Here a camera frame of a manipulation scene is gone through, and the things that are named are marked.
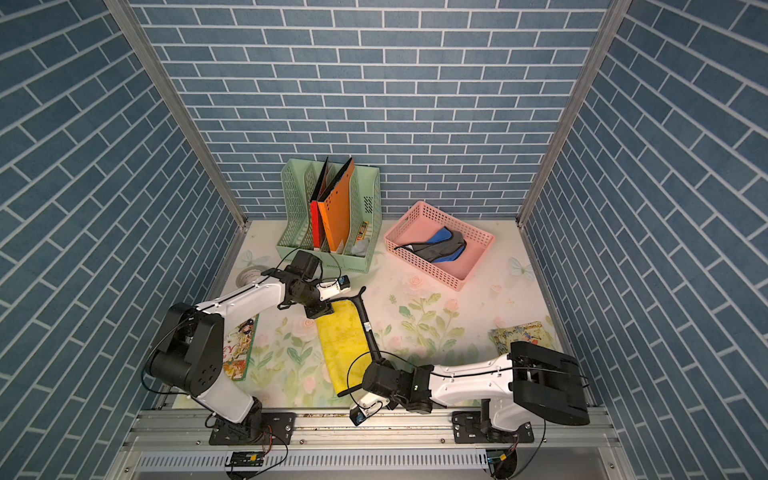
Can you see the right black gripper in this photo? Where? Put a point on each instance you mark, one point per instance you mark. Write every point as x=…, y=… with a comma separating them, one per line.
x=383, y=362

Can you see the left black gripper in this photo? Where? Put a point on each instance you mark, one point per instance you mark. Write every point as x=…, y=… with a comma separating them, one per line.
x=321, y=308

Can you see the yellow dishcloth black trim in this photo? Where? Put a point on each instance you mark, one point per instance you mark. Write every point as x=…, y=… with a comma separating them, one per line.
x=348, y=341

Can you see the blue grey dishcloth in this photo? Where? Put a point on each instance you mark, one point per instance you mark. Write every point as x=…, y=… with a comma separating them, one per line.
x=445, y=245

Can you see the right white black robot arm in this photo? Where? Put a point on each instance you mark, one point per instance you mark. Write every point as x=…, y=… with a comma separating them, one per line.
x=529, y=380

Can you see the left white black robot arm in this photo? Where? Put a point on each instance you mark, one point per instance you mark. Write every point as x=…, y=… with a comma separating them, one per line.
x=188, y=350

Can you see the clear tape roll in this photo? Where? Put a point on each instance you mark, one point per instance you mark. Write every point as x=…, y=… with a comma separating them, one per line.
x=252, y=275

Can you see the red black folder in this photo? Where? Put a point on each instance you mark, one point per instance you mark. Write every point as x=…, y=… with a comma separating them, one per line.
x=317, y=228

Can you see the small items in organizer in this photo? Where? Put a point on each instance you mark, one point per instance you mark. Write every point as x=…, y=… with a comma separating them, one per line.
x=361, y=243

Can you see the orange folder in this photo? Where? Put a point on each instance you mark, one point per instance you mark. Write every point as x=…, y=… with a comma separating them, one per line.
x=334, y=207

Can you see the left picture book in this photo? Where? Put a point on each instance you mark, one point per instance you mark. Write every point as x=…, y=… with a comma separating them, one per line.
x=237, y=349

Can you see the picture book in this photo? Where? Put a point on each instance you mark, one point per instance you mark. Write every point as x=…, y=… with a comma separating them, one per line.
x=533, y=332
x=237, y=349

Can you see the green plastic file organizer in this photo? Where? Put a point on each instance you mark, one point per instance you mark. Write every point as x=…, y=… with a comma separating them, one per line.
x=298, y=179

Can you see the pink plastic basket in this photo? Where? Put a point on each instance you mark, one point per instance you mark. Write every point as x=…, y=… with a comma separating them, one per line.
x=427, y=225

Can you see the right picture book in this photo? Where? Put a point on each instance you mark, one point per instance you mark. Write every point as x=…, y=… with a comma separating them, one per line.
x=533, y=332

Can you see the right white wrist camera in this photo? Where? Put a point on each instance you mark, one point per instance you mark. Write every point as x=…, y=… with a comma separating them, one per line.
x=361, y=412

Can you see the grey slotted cable duct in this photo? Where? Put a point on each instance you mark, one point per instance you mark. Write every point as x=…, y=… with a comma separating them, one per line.
x=329, y=460

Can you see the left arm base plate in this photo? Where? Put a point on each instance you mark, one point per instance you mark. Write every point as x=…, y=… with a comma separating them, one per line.
x=258, y=428

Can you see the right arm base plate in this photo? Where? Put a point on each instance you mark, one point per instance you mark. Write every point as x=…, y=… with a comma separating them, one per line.
x=474, y=427

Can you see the aluminium mounting rail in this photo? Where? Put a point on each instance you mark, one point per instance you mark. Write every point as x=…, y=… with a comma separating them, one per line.
x=184, y=430

